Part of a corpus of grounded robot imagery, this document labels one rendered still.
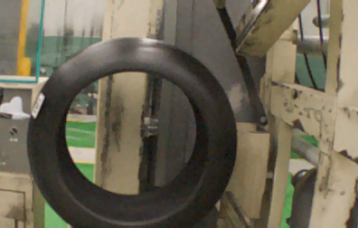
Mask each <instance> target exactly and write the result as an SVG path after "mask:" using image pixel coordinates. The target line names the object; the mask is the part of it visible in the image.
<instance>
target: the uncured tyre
mask: <svg viewBox="0 0 358 228"><path fill-rule="evenodd" d="M122 72H142V73H148V74H152V75H155V76H158V77H161V78H163V79H165V80H168V81H170V82H171V83H173V84H174V85H175V86H177V87H178V88H179V89H181V90H182V92H183V93H184V95H185V96H186V98H187V99H188V100H189V102H190V104H191V106H192V109H193V114H194V118H195V126H196V135H195V142H194V146H193V152H192V154H191V155H190V157H189V159H188V161H187V163H186V164H185V166H184V168H183V169H182V170H181V171H180V173H179V174H178V175H177V176H176V177H175V178H173V179H172V180H171V181H170V182H168V183H167V184H165V185H164V186H162V187H160V188H158V189H156V190H155V191H152V192H149V193H145V194H121V193H117V192H113V191H109V190H108V189H105V188H102V187H99V186H97V185H95V184H93V183H92V182H91V181H90V180H89V179H88V178H87V177H86V176H85V175H83V174H82V172H81V171H80V169H79V168H78V167H77V165H76V163H75V162H74V160H73V158H72V156H71V152H70V150H69V147H68V144H67V138H66V122H67V117H68V113H69V110H70V107H71V104H72V102H73V101H74V99H75V98H76V97H77V96H78V95H79V93H80V92H81V91H82V90H84V89H85V88H86V87H88V86H89V85H90V84H91V83H93V82H95V81H98V80H100V79H102V78H105V77H108V76H110V75H113V74H117V73H122ZM40 93H41V94H42V95H43V96H44V98H43V101H42V104H41V106H40V108H39V110H38V112H37V116H36V118H35V117H34V116H33V114H32V113H33V109H34V107H35V105H36V103H37V100H38V99H39V96H40ZM40 93H39V94H38V96H37V98H36V100H35V102H34V104H33V108H32V111H31V114H30V117H29V120H28V131H27V154H28V159H29V164H30V168H31V171H32V174H33V178H34V180H35V183H36V184H37V188H38V190H39V192H40V193H41V194H42V197H43V198H44V200H45V201H46V202H47V204H48V205H49V206H50V207H51V209H52V210H53V211H54V212H55V213H56V214H57V215H58V216H59V217H60V218H61V219H62V220H63V221H64V222H65V223H67V224H68V225H69V226H71V227H72V228H192V227H193V226H194V225H195V224H197V223H199V222H200V221H201V220H202V219H203V218H204V217H205V216H206V215H207V214H208V213H209V212H210V211H211V210H212V209H213V207H214V206H215V205H216V204H217V203H218V202H219V201H220V198H221V195H222V194H223V192H224V190H225V188H226V186H227V185H228V183H229V182H230V179H231V174H232V171H233V168H234V165H235V161H236V156H237V145H238V139H237V128H236V122H235V114H234V112H233V109H232V106H231V103H230V101H229V98H228V96H227V94H226V92H225V91H224V89H223V87H222V86H221V84H220V83H219V82H218V81H217V80H216V78H215V77H214V76H213V74H212V72H211V71H210V70H209V69H208V68H207V67H206V66H205V65H204V64H202V63H201V62H200V61H199V60H197V59H196V58H195V57H193V56H192V55H191V54H190V53H188V52H185V51H183V50H182V49H179V48H177V47H175V46H173V45H171V44H169V43H164V42H160V41H158V40H154V39H149V38H143V37H120V38H114V39H109V40H106V41H102V42H100V43H95V44H93V45H91V46H89V47H87V48H84V49H83V50H81V51H79V52H77V53H76V54H74V55H73V56H71V57H70V58H69V59H68V60H67V61H65V62H64V63H63V64H61V65H60V66H59V67H58V68H57V69H56V70H55V71H54V72H53V73H52V75H51V76H50V77H49V78H48V80H47V81H46V82H45V83H44V84H43V86H42V88H41V91H40Z"/></svg>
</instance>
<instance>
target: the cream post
mask: <svg viewBox="0 0 358 228"><path fill-rule="evenodd" d="M151 10H152V0H113V7H112V16H111V22H110V37H109V39H114V38H120V37H143V38H149V39H150V34H151V23H152V19H151ZM146 86H147V73H142V72H122V73H117V74H113V75H110V76H108V83H107V95H106V104H105V110H104V128H103V157H102V172H101V187H102V188H105V189H108V190H109V191H113V192H117V193H121V194H139V191H140V177H141V164H142V151H143V138H144V125H145V111H146Z"/></svg>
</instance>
